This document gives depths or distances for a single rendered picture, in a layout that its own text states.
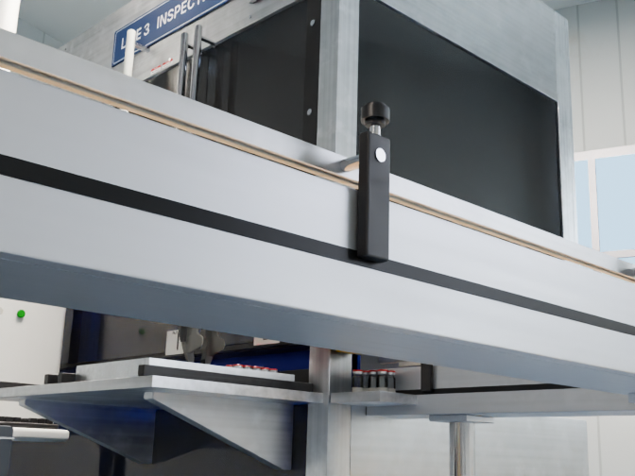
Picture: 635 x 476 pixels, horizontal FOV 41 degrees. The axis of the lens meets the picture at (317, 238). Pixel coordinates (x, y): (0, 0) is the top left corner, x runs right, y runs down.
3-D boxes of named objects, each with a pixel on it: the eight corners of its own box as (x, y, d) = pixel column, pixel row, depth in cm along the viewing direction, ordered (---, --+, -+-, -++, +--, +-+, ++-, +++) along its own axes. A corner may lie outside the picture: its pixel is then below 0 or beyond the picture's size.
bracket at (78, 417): (145, 463, 209) (149, 409, 212) (152, 464, 207) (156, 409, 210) (11, 460, 186) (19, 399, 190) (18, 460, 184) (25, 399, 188)
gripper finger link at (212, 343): (217, 368, 169) (216, 322, 171) (199, 370, 173) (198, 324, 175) (230, 368, 171) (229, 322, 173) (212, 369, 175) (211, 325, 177)
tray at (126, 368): (214, 396, 189) (216, 381, 190) (294, 392, 171) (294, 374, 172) (75, 383, 167) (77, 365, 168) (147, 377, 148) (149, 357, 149)
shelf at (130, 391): (157, 412, 224) (158, 404, 224) (351, 405, 175) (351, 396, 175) (-24, 399, 192) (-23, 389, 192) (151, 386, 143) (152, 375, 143)
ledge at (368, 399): (378, 407, 177) (378, 398, 178) (427, 406, 168) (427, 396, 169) (330, 402, 168) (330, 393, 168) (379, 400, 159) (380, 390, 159)
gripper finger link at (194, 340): (193, 364, 165) (200, 317, 168) (176, 365, 169) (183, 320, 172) (206, 367, 167) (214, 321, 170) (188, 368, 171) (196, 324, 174)
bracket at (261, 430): (282, 469, 174) (283, 404, 177) (291, 469, 172) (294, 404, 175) (138, 467, 151) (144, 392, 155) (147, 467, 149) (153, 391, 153)
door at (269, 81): (197, 264, 213) (212, 48, 227) (317, 237, 182) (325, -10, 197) (195, 264, 212) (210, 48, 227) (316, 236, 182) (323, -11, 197)
